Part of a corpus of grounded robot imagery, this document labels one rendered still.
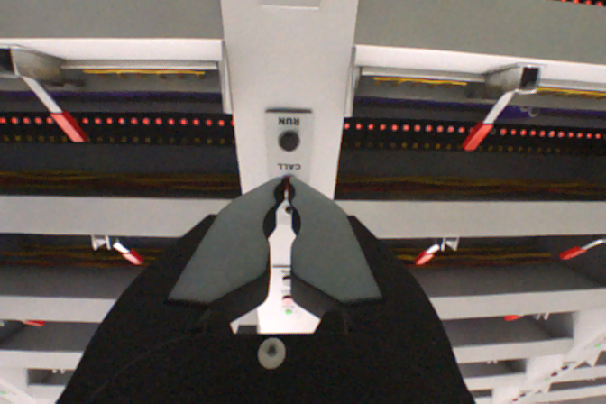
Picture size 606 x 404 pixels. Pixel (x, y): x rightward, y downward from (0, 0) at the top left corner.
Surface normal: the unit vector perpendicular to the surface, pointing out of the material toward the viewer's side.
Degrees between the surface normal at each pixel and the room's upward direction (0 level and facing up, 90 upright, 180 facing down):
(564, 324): 90
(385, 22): 107
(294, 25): 90
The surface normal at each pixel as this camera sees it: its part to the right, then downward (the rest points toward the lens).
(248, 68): 0.04, 0.49
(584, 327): -1.00, -0.01
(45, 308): 0.04, 0.22
